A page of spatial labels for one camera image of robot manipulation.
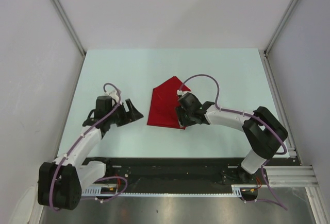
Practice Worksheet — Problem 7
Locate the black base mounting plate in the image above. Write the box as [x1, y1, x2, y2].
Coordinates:
[82, 157, 301, 194]

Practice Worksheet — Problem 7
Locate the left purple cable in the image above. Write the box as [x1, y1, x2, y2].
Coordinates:
[50, 82, 128, 212]

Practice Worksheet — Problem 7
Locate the red cloth napkin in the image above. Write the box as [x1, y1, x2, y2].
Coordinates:
[147, 76, 185, 129]

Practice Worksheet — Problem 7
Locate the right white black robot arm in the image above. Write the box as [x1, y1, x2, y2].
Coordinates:
[175, 90, 288, 183]

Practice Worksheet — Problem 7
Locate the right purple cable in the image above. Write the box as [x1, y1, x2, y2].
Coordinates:
[179, 74, 288, 211]

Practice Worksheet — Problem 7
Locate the right aluminium frame post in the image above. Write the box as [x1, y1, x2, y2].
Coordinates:
[263, 0, 300, 56]

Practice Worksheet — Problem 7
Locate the left aluminium frame post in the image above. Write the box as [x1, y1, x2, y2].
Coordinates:
[50, 0, 87, 58]

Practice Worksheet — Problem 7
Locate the white slotted cable duct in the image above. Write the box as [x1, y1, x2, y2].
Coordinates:
[82, 185, 259, 198]

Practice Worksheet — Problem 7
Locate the front aluminium rail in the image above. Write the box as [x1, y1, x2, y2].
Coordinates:
[93, 166, 316, 187]

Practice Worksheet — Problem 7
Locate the purple cable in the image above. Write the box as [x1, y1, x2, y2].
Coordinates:
[179, 74, 288, 211]
[50, 82, 128, 212]

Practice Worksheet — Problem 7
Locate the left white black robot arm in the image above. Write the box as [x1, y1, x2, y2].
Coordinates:
[37, 93, 143, 210]

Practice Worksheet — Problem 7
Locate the right side aluminium rail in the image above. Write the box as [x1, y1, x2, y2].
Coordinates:
[259, 50, 298, 158]

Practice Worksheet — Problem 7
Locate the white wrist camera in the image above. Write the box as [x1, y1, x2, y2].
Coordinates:
[176, 90, 190, 97]
[104, 90, 121, 102]

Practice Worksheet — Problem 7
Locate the aluminium frame post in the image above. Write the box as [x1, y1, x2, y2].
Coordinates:
[50, 0, 87, 58]
[263, 0, 300, 56]

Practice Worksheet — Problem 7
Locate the aluminium rail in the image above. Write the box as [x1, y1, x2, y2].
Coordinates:
[93, 166, 316, 187]
[259, 50, 298, 158]

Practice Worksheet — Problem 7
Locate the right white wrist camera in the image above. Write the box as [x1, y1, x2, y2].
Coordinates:
[176, 90, 190, 97]

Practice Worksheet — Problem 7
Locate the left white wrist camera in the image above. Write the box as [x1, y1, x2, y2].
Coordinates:
[104, 90, 121, 102]

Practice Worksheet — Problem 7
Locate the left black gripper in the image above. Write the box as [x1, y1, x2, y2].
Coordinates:
[107, 99, 143, 127]

